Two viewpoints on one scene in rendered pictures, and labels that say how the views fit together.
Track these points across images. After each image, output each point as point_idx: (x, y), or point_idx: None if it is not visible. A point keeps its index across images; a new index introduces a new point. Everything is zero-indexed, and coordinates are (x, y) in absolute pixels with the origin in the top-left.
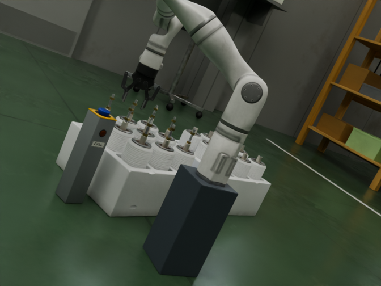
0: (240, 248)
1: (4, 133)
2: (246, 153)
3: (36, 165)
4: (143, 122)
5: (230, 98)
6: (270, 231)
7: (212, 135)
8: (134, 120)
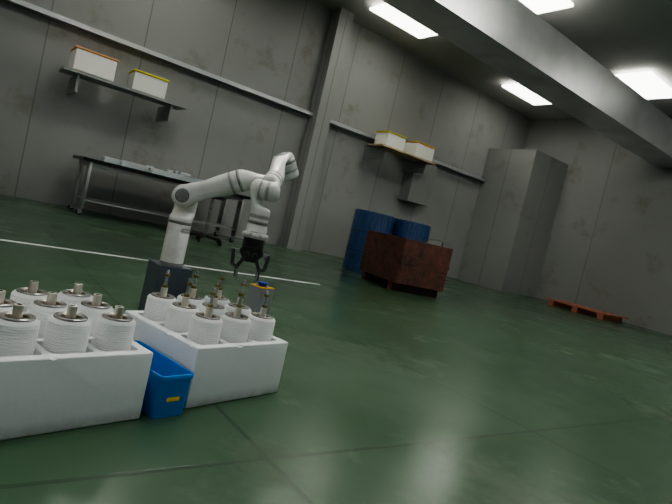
0: None
1: (348, 414)
2: (31, 281)
3: (287, 384)
4: (216, 316)
5: (196, 208)
6: None
7: (188, 237)
8: (229, 315)
